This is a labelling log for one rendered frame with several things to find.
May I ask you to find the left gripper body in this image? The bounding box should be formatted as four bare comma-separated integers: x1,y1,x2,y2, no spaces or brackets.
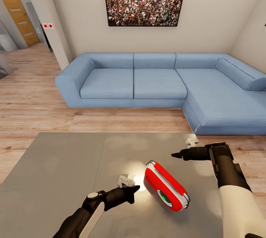
112,186,134,207

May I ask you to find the radio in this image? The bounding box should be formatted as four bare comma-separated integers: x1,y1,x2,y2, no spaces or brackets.
145,161,189,211

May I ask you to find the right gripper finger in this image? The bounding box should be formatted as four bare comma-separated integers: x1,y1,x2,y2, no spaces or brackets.
172,151,182,159

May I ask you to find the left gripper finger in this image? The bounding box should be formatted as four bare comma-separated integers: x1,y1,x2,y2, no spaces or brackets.
132,186,140,193

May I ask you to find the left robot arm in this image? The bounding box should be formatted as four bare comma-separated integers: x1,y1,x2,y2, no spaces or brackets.
53,176,140,238

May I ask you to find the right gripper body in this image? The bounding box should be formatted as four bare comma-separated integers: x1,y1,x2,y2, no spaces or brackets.
181,147,203,161

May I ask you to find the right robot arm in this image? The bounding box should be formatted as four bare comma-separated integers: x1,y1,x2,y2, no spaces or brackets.
172,138,266,238

